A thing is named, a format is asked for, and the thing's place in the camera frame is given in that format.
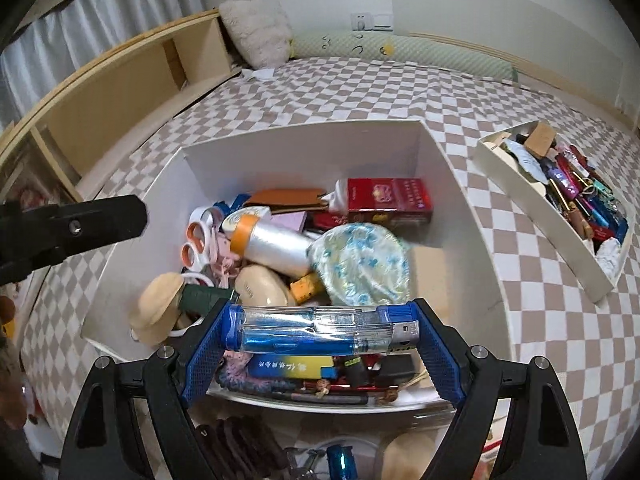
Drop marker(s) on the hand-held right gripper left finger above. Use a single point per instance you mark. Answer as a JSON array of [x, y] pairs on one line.
[[210, 355]]

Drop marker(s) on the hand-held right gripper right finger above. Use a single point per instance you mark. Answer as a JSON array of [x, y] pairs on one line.
[[440, 360]]

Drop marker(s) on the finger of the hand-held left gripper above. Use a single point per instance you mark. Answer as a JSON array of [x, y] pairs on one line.
[[100, 220]]

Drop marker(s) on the blue transparent lighter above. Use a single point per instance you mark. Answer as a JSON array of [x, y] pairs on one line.
[[300, 330]]

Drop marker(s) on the white shoe box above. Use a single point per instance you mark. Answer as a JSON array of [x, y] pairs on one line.
[[300, 160]]

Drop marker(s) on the oval wooden block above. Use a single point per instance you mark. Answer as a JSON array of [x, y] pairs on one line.
[[157, 305]]

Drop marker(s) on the pink clip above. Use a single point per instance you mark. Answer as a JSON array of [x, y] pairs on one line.
[[225, 262]]

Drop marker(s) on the round wooden disc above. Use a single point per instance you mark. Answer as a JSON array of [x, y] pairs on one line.
[[420, 460]]

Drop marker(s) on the white bottle orange cap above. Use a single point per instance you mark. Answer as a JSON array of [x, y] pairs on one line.
[[270, 245]]

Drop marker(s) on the wooden bedside shelf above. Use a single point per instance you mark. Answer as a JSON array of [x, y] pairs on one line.
[[115, 95]]

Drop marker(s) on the blue metallic lighter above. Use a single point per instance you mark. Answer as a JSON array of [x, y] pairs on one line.
[[340, 462]]

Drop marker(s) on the pink notepad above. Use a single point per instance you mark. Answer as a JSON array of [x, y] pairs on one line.
[[290, 221]]

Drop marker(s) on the red cigarette box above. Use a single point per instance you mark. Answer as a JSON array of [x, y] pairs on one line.
[[390, 200]]

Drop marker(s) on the brown leather pouch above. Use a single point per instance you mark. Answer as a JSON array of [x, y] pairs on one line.
[[285, 197]]

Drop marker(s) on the grey curtain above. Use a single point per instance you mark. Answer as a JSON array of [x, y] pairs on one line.
[[75, 35]]

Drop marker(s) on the shallow white box lid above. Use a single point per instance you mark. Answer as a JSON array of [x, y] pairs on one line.
[[510, 170]]

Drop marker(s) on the white tissue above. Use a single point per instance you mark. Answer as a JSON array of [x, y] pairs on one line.
[[256, 74]]

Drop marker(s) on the pile of small trinkets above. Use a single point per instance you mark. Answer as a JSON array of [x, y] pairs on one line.
[[575, 190]]

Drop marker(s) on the small wooden block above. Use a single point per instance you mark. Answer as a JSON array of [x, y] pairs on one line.
[[540, 140]]

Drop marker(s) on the fluffy white pillow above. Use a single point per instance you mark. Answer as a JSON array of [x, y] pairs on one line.
[[257, 30]]

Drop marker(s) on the green bolster pillow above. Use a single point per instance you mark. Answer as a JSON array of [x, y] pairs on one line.
[[400, 52]]

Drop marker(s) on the white headboard panel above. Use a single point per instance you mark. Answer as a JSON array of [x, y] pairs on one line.
[[500, 20]]

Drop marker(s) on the white wall socket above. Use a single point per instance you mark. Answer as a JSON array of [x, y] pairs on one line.
[[372, 20]]

